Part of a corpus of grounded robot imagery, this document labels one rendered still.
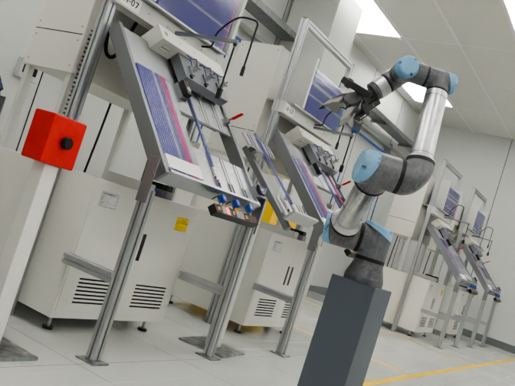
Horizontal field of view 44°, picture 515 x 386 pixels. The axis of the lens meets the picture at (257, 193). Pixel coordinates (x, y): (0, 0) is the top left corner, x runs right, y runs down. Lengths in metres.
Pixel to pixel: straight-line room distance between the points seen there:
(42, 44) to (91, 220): 0.85
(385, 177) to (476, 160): 8.31
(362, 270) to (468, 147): 8.10
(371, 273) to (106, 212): 1.06
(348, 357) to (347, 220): 0.49
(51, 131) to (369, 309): 1.26
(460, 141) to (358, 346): 8.26
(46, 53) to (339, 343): 1.71
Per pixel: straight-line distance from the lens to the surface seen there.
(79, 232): 2.56
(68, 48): 2.87
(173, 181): 2.42
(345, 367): 2.43
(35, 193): 2.15
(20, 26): 4.28
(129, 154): 5.05
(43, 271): 2.66
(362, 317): 2.40
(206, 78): 2.97
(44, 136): 2.12
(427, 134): 2.20
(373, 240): 2.45
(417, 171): 2.12
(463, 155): 10.44
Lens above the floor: 0.65
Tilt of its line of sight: 3 degrees up
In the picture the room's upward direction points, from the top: 18 degrees clockwise
